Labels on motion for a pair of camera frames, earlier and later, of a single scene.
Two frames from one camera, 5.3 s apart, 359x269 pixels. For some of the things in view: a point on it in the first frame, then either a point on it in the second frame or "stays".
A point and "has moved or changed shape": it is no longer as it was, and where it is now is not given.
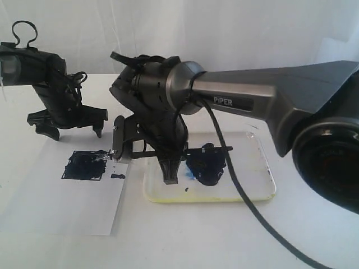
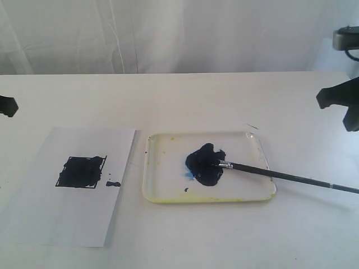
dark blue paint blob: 206,166 stays
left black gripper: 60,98 to 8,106
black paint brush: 144,154 to 290,177
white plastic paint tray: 251,160 stays
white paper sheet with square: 70,186 has moved or changed shape
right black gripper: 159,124 to 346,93
